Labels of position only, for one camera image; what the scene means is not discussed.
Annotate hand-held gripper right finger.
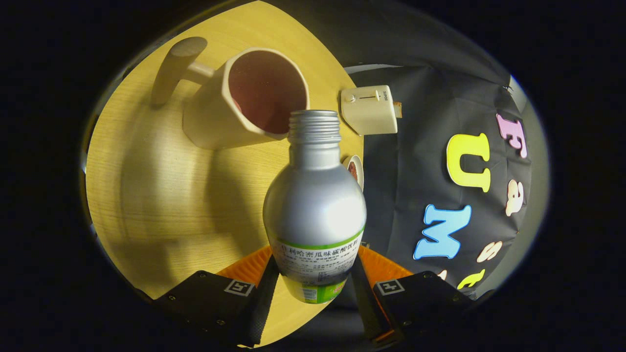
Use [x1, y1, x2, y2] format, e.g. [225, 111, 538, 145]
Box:
[351, 244, 474, 349]

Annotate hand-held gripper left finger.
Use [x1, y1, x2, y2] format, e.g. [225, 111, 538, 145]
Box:
[154, 244, 280, 349]

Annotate silver juice bottle green label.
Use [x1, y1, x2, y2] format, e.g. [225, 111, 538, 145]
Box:
[263, 110, 367, 305]

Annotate beige cup with handle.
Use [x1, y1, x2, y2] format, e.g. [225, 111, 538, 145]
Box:
[151, 37, 311, 150]

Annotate round grey plate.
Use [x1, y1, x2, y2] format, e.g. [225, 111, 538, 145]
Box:
[342, 155, 365, 191]

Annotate wooden table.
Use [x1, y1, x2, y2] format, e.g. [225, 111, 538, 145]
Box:
[86, 0, 365, 348]

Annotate white toaster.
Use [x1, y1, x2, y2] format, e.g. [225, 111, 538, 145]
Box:
[340, 85, 399, 136]

